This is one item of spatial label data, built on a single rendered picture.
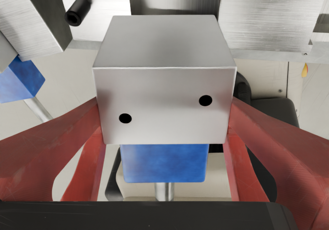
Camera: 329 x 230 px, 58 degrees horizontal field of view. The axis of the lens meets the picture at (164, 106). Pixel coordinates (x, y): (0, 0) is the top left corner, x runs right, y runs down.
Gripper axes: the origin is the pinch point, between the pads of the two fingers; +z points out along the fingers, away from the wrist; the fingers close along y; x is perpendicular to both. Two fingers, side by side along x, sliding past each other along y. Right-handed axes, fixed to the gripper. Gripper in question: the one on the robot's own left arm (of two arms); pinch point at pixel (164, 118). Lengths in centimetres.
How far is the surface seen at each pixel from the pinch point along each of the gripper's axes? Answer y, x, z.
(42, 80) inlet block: 12.1, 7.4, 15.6
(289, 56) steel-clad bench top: -12.2, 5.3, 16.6
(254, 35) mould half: -5.5, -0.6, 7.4
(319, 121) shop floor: -74, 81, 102
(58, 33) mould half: 8.9, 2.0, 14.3
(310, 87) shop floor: -63, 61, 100
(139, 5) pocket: 1.7, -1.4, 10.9
